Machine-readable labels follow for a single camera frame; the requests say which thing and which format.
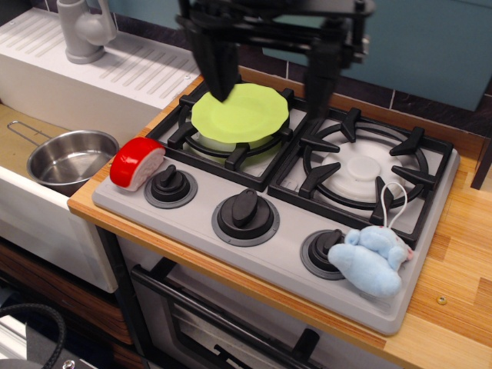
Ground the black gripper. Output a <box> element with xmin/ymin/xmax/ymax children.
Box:
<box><xmin>176</xmin><ymin>1</ymin><xmax>375</xmax><ymax>120</ymax></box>

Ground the green plastic plate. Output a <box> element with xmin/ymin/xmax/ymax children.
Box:
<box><xmin>191</xmin><ymin>83</ymin><xmax>289</xmax><ymax>144</ymax></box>

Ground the black left burner grate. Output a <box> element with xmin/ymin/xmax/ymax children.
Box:
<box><xmin>148</xmin><ymin>82</ymin><xmax>308</xmax><ymax>191</ymax></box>

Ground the black burner grate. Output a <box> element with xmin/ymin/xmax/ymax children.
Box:
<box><xmin>268</xmin><ymin>108</ymin><xmax>460</xmax><ymax>248</ymax></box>
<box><xmin>148</xmin><ymin>82</ymin><xmax>308</xmax><ymax>191</ymax></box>

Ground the black right burner grate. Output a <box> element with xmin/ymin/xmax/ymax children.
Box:
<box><xmin>268</xmin><ymin>108</ymin><xmax>460</xmax><ymax>248</ymax></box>

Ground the white right burner cap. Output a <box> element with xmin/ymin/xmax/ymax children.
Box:
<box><xmin>321</xmin><ymin>140</ymin><xmax>405</xmax><ymax>202</ymax></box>

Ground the grey toy stove top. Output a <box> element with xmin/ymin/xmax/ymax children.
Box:
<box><xmin>92</xmin><ymin>81</ymin><xmax>460</xmax><ymax>334</ymax></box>

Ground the black left stove knob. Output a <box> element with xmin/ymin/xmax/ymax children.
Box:
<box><xmin>144</xmin><ymin>165</ymin><xmax>198</xmax><ymax>209</ymax></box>

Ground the black stove knob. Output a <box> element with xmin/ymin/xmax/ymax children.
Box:
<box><xmin>301</xmin><ymin>229</ymin><xmax>344</xmax><ymax>281</ymax></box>
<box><xmin>144</xmin><ymin>165</ymin><xmax>198</xmax><ymax>209</ymax></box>
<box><xmin>211</xmin><ymin>188</ymin><xmax>280</xmax><ymax>248</ymax></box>

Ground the black middle stove knob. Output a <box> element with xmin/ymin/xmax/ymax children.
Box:
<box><xmin>211</xmin><ymin>188</ymin><xmax>280</xmax><ymax>248</ymax></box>

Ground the red white toy cheese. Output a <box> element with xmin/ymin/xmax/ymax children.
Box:
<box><xmin>110</xmin><ymin>138</ymin><xmax>165</xmax><ymax>191</ymax></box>

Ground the grey toy faucet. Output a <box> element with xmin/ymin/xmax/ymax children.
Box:
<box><xmin>57</xmin><ymin>0</ymin><xmax>117</xmax><ymax>65</ymax></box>

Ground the black right stove knob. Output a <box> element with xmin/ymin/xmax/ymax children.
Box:
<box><xmin>301</xmin><ymin>229</ymin><xmax>344</xmax><ymax>281</ymax></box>

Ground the blue stuffed hippo toy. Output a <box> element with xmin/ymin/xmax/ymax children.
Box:
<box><xmin>327</xmin><ymin>182</ymin><xmax>415</xmax><ymax>298</ymax></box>

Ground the white toy sink unit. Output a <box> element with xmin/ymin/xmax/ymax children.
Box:
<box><xmin>1</xmin><ymin>8</ymin><xmax>198</xmax><ymax>293</ymax></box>

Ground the stainless steel pot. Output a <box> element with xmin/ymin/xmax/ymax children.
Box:
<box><xmin>7</xmin><ymin>121</ymin><xmax>119</xmax><ymax>197</ymax></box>

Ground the toy oven door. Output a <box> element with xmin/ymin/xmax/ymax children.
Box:
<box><xmin>128</xmin><ymin>258</ymin><xmax>394</xmax><ymax>368</ymax></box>

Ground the black braided cable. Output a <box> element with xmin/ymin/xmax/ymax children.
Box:
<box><xmin>0</xmin><ymin>303</ymin><xmax>67</xmax><ymax>369</ymax></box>

